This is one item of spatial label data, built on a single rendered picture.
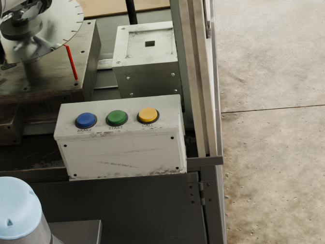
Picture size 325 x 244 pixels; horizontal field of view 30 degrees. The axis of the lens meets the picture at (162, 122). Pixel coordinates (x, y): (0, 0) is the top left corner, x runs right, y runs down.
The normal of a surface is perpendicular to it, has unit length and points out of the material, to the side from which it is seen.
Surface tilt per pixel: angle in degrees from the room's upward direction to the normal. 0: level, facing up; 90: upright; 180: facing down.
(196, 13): 90
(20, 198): 7
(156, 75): 90
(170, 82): 90
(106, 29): 0
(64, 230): 0
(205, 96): 90
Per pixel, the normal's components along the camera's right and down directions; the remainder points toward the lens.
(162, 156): -0.03, 0.67
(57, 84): -0.13, -0.74
